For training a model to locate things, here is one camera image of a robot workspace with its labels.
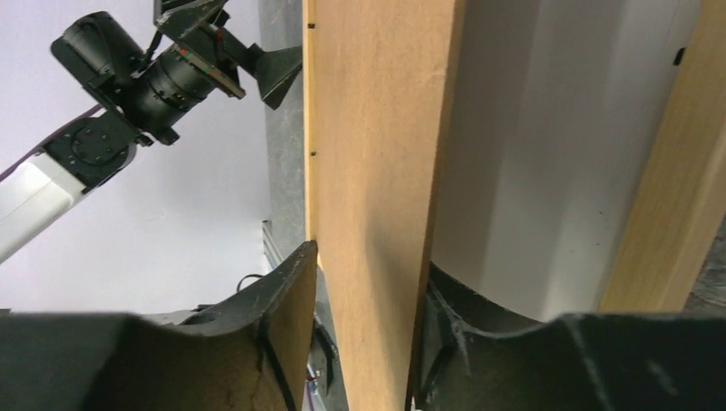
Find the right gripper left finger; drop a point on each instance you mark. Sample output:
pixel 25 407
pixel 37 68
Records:
pixel 248 352

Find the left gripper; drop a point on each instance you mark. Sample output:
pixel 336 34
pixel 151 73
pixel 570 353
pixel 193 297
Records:
pixel 154 94

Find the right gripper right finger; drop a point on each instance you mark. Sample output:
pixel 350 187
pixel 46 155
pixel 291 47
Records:
pixel 476 355

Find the wooden picture frame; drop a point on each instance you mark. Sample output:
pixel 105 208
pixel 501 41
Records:
pixel 680 202

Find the sunflower photo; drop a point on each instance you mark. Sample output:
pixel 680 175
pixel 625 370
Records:
pixel 557 104

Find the brown backing board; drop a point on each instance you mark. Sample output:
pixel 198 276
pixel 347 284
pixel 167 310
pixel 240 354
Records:
pixel 379 80

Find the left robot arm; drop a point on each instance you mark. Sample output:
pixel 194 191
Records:
pixel 86 152

